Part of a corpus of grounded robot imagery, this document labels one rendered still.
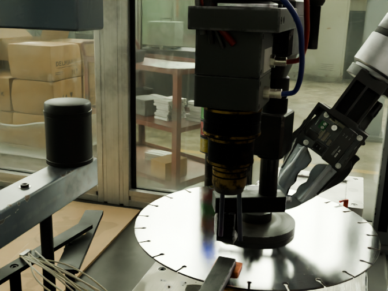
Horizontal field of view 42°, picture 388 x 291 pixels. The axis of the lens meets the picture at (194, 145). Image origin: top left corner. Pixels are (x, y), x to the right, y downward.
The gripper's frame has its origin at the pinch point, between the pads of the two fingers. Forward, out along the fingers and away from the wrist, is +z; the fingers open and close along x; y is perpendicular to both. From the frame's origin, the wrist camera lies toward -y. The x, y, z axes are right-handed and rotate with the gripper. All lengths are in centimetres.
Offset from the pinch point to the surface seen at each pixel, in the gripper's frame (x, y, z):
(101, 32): -58, -35, 3
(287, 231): 2.8, 3.3, 2.3
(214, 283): 0.6, 22.6, 5.8
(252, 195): -2.7, 11.1, -0.6
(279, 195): -0.4, 9.8, -2.3
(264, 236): 1.0, 6.0, 4.0
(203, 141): -19.9, -21.7, 5.4
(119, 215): -31, -37, 36
